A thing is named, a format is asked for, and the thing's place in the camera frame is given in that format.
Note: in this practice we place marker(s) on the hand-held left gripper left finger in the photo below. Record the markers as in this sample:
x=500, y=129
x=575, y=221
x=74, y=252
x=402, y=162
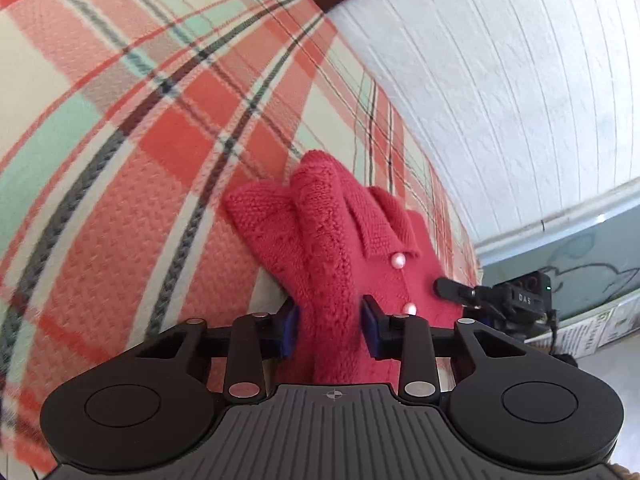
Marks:
x=291, y=332

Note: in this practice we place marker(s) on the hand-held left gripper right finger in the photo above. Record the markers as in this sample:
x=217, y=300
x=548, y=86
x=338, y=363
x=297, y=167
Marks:
x=367, y=325

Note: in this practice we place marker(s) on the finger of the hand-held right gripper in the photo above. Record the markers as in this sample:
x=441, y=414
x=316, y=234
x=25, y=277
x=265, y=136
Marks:
x=452, y=291

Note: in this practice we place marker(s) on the red knit cardigan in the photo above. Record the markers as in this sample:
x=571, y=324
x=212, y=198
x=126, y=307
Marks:
x=340, y=260

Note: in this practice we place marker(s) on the painted teal door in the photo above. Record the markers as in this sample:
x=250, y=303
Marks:
x=590, y=270

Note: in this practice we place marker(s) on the plaid blanket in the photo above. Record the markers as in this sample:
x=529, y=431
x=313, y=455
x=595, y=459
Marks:
x=150, y=160

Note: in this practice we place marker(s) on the wall poster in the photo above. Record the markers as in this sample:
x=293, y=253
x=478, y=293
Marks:
x=595, y=330

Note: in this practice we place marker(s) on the white door frame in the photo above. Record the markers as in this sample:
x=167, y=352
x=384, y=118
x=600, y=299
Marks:
x=550, y=225

